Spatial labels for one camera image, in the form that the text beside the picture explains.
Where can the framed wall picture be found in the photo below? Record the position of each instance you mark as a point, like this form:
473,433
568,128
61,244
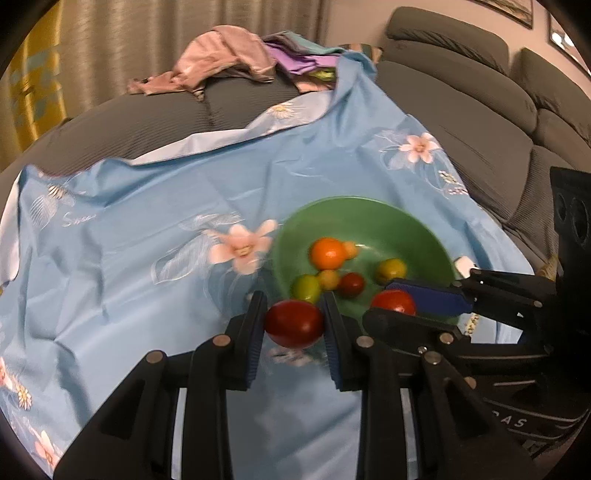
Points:
517,7
561,39

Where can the red cherry tomato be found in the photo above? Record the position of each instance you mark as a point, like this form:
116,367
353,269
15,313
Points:
352,284
392,302
293,323

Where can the teal garment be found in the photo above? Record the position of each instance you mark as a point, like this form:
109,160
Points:
314,47

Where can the blue floral bed sheet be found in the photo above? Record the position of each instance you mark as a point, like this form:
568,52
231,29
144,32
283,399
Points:
138,207

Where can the yellow-green tomato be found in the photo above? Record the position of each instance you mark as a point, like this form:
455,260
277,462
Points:
391,270

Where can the purple garment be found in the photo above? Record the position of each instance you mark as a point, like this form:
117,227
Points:
295,60

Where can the patterned cushion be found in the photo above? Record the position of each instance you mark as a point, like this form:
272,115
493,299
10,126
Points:
369,48

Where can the yellow patterned curtain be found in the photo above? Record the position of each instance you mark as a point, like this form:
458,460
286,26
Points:
37,92

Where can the pink garment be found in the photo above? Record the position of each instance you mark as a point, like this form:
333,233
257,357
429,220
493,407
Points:
217,50

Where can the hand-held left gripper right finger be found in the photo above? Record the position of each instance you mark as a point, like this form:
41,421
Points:
333,346

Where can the small yellow round fruit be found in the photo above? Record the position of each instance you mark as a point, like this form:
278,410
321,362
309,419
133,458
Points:
349,249
328,279

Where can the orange tomato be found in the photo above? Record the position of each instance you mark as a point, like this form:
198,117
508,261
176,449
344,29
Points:
328,253

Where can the green bowl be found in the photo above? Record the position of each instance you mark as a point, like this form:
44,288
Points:
369,221

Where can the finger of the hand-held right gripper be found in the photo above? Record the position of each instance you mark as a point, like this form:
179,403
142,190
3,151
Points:
397,325
438,297

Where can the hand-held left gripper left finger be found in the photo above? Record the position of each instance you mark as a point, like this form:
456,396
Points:
254,341

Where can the grey pleated curtain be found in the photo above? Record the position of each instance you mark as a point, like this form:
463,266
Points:
138,37

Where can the grey sofa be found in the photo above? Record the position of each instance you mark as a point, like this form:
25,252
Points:
461,115

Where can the yellow-green cloth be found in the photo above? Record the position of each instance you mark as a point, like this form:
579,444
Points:
322,74

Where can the green tomato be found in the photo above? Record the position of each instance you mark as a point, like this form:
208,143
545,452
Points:
306,287

